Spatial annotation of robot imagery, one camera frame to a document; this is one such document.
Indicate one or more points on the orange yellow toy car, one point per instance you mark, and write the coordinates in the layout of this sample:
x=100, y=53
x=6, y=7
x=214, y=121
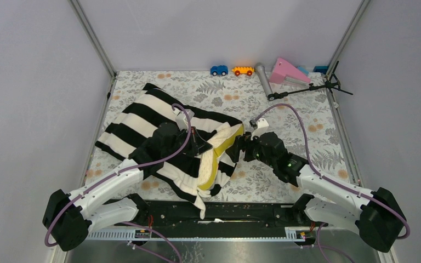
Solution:
x=248, y=71

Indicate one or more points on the light blue block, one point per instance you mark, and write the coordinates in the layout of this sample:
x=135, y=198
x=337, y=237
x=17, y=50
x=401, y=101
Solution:
x=303, y=70

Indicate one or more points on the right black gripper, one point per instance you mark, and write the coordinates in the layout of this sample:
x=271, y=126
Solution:
x=242, y=142

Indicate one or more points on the black white striped pillowcase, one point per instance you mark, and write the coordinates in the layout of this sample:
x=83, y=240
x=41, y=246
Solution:
x=139, y=120

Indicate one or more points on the aluminium frame post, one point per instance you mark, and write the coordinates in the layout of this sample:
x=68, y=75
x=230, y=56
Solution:
x=347, y=34
x=90, y=32

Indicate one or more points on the right aluminium frame post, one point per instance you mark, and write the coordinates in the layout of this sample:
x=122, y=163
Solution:
x=347, y=34

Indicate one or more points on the yellow white pillow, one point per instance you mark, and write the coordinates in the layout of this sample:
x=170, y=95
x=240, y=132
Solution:
x=216, y=167

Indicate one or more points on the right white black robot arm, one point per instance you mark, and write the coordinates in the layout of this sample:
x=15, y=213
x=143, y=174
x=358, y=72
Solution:
x=373, y=215

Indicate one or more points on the dark blue block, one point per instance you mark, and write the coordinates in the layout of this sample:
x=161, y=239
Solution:
x=321, y=69

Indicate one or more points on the blue toy car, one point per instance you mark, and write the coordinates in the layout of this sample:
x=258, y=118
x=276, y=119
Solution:
x=220, y=70

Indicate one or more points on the grey microphone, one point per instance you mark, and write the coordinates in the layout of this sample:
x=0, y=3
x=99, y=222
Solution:
x=260, y=71

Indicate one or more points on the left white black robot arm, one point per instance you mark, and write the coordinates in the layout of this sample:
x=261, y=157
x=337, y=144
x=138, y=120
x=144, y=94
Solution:
x=70, y=217

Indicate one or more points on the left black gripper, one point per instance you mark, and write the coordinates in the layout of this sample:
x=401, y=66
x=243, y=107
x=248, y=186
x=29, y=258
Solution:
x=199, y=145

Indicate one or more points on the left aluminium frame post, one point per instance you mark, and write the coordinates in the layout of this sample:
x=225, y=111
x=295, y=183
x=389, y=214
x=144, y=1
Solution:
x=90, y=32

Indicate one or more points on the floral patterned table mat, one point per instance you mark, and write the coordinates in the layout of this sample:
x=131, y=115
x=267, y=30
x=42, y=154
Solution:
x=241, y=97

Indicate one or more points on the black mini tripod stand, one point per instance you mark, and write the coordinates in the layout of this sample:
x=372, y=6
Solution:
x=331, y=83

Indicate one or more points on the pink triangular block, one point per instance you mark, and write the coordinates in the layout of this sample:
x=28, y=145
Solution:
x=283, y=69

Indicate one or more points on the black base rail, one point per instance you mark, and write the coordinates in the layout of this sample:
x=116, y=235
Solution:
x=176, y=219

